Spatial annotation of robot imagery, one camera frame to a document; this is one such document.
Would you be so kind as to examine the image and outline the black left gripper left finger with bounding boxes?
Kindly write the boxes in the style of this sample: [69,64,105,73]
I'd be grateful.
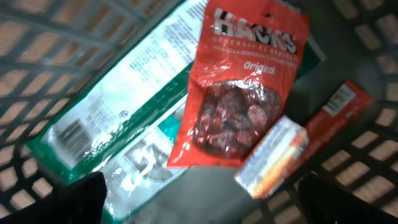
[1,171,107,224]

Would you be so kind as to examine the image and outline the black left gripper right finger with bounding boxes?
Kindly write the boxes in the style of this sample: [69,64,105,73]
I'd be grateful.
[298,173,397,224]

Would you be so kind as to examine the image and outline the small orange white box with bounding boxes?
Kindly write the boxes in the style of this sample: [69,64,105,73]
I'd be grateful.
[234,116,309,199]

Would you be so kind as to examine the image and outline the red tube package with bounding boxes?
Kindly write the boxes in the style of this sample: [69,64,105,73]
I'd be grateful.
[283,80,373,178]

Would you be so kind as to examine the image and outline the red candy bag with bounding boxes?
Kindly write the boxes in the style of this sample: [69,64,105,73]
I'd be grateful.
[167,0,309,168]

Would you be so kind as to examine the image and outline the white green 3M package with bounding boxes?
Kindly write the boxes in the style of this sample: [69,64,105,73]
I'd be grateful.
[26,0,327,222]

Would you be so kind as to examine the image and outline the grey plastic mesh basket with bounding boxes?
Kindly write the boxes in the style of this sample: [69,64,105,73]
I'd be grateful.
[1,0,397,223]

